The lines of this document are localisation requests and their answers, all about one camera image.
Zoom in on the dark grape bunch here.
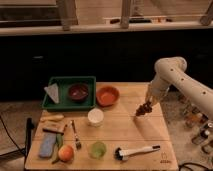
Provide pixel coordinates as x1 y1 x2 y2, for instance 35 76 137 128
136 102 152 116

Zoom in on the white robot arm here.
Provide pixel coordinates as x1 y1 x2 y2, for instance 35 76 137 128
145 57 213 120

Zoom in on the white paper cup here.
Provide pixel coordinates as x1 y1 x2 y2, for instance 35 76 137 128
87 108 104 126

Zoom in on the green plastic cup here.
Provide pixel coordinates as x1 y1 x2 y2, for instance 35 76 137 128
89 141 107 159

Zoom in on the orange bowl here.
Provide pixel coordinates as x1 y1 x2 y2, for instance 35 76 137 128
96 86 120 107

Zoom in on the spice bottle with black cap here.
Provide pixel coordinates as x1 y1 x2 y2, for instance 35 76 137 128
192 130 210 145

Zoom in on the dark brown bowl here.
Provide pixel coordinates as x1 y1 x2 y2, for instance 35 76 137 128
68 83 89 102

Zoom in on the metal fork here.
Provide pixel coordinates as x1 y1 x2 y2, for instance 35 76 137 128
71 120 82 150

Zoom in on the green plastic tray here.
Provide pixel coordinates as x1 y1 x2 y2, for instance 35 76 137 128
42 76 96 112

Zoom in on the pale banana piece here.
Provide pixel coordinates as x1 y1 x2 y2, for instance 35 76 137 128
40 114 64 122

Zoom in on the white folded cloth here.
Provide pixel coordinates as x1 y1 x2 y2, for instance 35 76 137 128
44 83 59 104

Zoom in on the green bean pod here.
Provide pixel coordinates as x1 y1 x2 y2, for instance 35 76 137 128
51 134 63 164

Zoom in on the orange peach fruit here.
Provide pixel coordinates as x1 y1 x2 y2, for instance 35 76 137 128
58 145 74 162

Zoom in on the blue sponge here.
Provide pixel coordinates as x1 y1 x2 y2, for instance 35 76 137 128
39 133 56 158

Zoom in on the wooden handled brush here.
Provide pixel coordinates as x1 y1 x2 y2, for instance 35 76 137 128
42 123 67 134

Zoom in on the black cable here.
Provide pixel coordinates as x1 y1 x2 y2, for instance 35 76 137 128
0 117 27 160

